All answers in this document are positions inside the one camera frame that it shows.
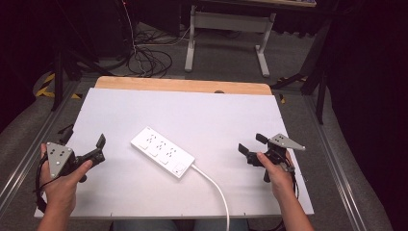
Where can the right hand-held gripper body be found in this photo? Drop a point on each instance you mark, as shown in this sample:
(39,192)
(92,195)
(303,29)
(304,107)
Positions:
(279,148)

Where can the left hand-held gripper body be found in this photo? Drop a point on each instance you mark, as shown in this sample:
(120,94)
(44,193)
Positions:
(59,159)

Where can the person's left hand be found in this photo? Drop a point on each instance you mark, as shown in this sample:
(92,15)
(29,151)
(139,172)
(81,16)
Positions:
(62,187)

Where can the person's right hand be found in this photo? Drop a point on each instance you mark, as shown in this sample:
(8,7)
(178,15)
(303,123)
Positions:
(278,178)

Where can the yellow black floor tape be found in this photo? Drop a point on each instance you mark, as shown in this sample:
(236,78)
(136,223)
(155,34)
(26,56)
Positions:
(48,86)

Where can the white board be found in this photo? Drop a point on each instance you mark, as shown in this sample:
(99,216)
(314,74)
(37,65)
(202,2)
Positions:
(192,118)

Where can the white power strip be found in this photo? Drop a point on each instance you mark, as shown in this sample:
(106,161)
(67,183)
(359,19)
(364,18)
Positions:
(162,151)

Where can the black tripod stand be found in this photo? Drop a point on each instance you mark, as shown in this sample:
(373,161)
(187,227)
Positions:
(64,61)

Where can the black metal stand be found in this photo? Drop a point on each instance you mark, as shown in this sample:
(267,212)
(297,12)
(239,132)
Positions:
(312,70)

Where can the aluminium floor rail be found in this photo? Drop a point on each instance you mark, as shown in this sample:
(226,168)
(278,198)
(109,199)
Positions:
(333,166)
(30,154)

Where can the white metal desk frame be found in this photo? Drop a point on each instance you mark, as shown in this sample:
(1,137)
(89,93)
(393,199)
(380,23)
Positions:
(229,20)

